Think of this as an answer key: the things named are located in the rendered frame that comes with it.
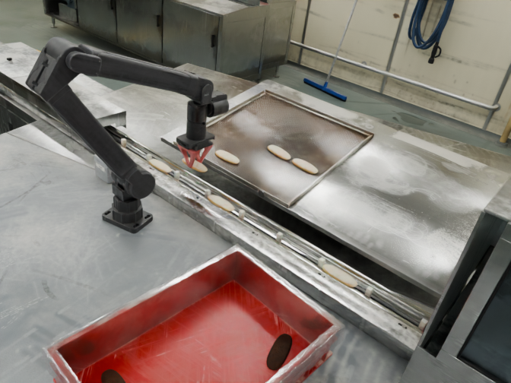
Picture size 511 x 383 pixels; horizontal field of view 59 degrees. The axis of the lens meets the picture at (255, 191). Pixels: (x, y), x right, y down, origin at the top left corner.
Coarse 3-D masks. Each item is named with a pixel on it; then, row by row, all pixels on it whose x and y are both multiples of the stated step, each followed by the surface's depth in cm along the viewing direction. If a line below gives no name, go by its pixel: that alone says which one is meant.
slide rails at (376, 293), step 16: (128, 144) 158; (144, 160) 151; (160, 160) 152; (240, 208) 134; (272, 240) 123; (288, 240) 124; (320, 256) 120; (352, 288) 111; (400, 304) 108; (416, 320) 105
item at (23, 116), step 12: (12, 48) 239; (24, 48) 241; (84, 84) 208; (96, 84) 210; (0, 96) 188; (0, 108) 197; (12, 108) 188; (24, 108) 180; (0, 120) 202; (12, 120) 192; (24, 120) 186; (36, 120) 173; (0, 132) 207
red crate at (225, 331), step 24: (240, 288) 110; (192, 312) 102; (216, 312) 103; (240, 312) 104; (264, 312) 104; (144, 336) 95; (168, 336) 96; (192, 336) 96; (216, 336) 97; (240, 336) 98; (264, 336) 99; (120, 360) 89; (144, 360) 90; (168, 360) 91; (192, 360) 91; (216, 360) 92; (240, 360) 93; (264, 360) 93; (288, 360) 94
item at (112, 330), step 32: (224, 256) 104; (160, 288) 94; (192, 288) 100; (256, 288) 106; (288, 288) 98; (96, 320) 85; (128, 320) 89; (160, 320) 98; (288, 320) 101; (320, 320) 94; (64, 352) 80; (96, 352) 87; (320, 352) 87
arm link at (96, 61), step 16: (80, 64) 91; (96, 64) 94; (112, 64) 99; (128, 64) 102; (144, 64) 106; (128, 80) 104; (144, 80) 107; (160, 80) 111; (176, 80) 114; (192, 80) 117; (208, 80) 121; (192, 96) 120
